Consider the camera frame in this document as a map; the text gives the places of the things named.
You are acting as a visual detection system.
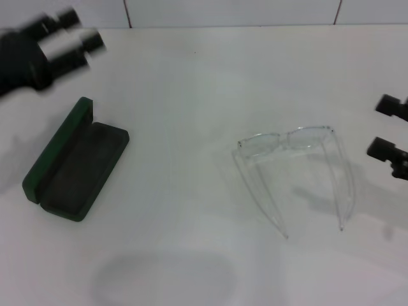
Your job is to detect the clear white glasses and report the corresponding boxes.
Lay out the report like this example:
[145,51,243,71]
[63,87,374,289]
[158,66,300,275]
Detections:
[230,124,355,240]

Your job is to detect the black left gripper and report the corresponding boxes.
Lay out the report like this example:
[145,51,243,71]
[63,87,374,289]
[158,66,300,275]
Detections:
[0,7,108,97]

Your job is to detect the green glasses case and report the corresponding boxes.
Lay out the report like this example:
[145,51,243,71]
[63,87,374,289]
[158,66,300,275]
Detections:
[22,96,130,224]

